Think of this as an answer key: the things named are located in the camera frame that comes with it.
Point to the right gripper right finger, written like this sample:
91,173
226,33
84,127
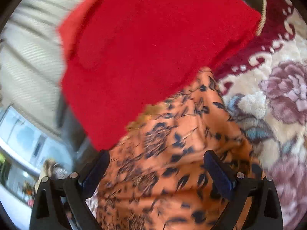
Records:
253,200

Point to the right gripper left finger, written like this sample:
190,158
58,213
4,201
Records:
54,196

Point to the orange floral blouse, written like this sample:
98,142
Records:
156,178

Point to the beige quilted cushion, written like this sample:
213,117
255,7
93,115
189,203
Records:
53,170

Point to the dark leather sofa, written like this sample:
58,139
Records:
73,134

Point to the floral plush blanket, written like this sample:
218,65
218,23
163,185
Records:
264,89

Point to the cream dotted curtain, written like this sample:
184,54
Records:
31,60

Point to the red folded garment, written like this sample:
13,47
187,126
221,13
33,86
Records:
122,55

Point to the window frame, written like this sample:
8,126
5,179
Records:
24,150

